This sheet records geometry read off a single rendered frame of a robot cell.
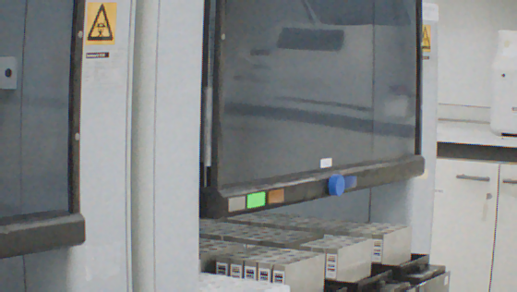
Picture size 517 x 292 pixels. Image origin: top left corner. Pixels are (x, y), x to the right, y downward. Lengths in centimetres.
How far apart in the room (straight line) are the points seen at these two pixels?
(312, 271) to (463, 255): 222
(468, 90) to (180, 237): 315
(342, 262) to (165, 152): 46
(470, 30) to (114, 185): 328
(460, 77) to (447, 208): 79
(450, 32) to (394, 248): 267
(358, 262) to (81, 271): 63
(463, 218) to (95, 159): 267
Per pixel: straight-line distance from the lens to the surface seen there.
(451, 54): 447
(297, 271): 159
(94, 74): 122
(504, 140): 371
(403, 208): 195
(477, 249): 380
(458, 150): 385
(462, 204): 381
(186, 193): 138
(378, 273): 179
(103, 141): 124
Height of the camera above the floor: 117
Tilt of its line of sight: 5 degrees down
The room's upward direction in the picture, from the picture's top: 1 degrees clockwise
